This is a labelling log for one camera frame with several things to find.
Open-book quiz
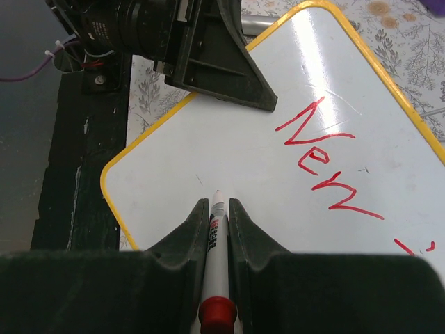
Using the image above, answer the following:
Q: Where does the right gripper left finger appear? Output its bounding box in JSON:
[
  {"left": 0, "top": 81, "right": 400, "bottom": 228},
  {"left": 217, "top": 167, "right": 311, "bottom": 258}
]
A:
[{"left": 145, "top": 198, "right": 209, "bottom": 333}]

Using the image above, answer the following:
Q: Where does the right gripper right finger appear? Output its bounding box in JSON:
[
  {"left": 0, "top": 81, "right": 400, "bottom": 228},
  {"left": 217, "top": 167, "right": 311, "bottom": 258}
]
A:
[{"left": 229, "top": 198, "right": 288, "bottom": 333}]

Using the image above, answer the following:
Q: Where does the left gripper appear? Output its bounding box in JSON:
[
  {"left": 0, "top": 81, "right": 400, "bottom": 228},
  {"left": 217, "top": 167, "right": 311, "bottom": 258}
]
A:
[{"left": 114, "top": 1, "right": 277, "bottom": 112}]

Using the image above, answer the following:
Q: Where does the red whiteboard marker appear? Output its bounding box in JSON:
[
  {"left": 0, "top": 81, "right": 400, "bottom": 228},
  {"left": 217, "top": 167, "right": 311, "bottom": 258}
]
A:
[{"left": 198, "top": 190, "right": 237, "bottom": 333}]

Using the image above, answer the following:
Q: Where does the yellow framed whiteboard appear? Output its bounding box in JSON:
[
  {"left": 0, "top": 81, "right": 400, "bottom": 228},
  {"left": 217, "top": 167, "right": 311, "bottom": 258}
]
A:
[{"left": 99, "top": 0, "right": 445, "bottom": 279}]

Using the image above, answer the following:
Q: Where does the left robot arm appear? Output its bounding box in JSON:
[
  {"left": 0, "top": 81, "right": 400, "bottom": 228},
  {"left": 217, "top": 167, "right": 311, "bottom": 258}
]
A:
[{"left": 47, "top": 0, "right": 277, "bottom": 112}]

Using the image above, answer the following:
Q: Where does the silver microphone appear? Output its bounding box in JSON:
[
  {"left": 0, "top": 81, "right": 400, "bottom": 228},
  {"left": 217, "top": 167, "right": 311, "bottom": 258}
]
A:
[{"left": 241, "top": 15, "right": 279, "bottom": 36}]

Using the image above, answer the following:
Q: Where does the floral table mat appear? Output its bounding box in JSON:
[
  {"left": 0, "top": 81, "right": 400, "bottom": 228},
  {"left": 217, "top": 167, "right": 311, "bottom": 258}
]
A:
[{"left": 118, "top": 0, "right": 445, "bottom": 251}]

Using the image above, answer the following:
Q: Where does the purple wedge stand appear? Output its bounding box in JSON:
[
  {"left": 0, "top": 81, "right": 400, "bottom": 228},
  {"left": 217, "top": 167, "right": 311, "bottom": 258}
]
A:
[{"left": 421, "top": 0, "right": 445, "bottom": 17}]

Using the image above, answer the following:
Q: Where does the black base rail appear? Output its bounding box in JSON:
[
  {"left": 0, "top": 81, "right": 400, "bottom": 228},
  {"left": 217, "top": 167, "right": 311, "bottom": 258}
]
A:
[{"left": 31, "top": 57, "right": 131, "bottom": 251}]

